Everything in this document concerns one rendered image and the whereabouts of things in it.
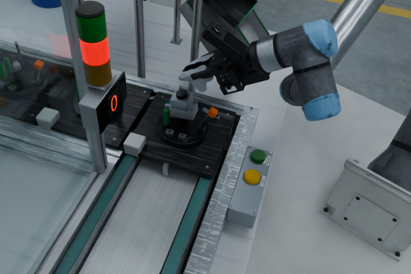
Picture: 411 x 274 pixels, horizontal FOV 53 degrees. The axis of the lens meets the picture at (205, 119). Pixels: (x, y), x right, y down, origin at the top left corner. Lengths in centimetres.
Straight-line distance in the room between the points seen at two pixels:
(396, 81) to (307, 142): 197
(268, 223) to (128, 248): 36
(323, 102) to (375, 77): 236
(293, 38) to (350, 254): 57
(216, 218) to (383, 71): 247
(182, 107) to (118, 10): 86
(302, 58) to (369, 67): 244
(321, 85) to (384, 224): 41
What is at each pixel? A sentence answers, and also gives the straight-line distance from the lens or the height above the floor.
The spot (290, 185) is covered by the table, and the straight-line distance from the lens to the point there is 120.
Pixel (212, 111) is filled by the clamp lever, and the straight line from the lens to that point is 104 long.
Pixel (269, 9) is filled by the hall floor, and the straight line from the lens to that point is 365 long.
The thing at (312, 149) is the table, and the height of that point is 86.
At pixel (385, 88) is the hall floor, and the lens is 314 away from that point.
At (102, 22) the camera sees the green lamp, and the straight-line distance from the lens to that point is 75.
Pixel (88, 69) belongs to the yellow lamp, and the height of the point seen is 130.
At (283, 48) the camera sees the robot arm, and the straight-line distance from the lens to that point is 85.
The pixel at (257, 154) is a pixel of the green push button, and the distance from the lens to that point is 110.
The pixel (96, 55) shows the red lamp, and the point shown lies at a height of 133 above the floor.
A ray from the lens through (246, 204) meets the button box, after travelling 102.
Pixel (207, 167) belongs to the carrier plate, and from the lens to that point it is 105.
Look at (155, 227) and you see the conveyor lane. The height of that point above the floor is 92.
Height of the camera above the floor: 180
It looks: 45 degrees down
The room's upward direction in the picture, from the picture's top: 6 degrees clockwise
